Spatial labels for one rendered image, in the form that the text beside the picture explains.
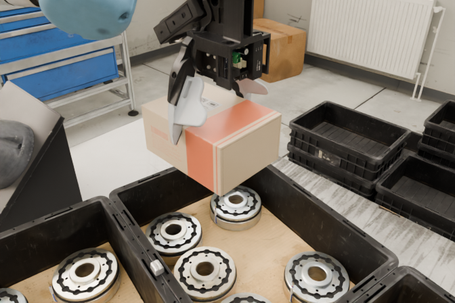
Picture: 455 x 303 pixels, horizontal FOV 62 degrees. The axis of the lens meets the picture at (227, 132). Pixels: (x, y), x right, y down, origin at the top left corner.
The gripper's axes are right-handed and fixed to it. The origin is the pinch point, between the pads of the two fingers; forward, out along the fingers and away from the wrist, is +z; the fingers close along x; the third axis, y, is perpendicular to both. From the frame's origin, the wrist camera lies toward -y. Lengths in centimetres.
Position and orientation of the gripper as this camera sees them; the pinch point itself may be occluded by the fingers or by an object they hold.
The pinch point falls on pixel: (210, 123)
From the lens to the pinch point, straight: 54.7
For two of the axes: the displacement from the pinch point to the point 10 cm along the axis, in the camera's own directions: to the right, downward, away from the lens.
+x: 7.0, -3.7, 6.2
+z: 0.0, 8.5, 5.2
